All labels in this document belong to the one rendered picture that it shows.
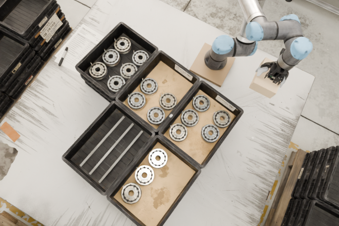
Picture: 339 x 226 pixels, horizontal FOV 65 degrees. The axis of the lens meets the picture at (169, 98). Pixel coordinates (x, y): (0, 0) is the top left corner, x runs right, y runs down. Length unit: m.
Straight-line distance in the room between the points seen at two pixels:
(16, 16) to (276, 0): 2.50
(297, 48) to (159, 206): 0.99
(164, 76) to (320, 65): 1.84
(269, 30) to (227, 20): 1.79
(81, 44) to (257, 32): 1.21
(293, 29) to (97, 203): 1.31
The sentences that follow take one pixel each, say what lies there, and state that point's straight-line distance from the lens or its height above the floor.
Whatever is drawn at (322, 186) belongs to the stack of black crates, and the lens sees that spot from 2.11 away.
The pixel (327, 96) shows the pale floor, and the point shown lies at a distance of 2.95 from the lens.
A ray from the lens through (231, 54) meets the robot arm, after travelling 1.67.
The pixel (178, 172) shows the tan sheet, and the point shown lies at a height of 0.83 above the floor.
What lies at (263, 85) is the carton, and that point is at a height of 1.12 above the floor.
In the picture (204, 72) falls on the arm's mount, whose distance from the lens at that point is 1.78.
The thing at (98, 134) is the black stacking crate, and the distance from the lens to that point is 1.55.
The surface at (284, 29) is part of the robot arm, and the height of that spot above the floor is 1.43.
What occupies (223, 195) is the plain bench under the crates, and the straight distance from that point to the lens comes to 1.67.
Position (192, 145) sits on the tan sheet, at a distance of 1.52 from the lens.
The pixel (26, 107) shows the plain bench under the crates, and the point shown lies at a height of 0.70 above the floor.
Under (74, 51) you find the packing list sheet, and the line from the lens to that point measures 1.92.
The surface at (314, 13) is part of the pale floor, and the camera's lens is 3.35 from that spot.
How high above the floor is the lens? 2.32
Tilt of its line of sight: 71 degrees down
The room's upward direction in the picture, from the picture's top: 9 degrees clockwise
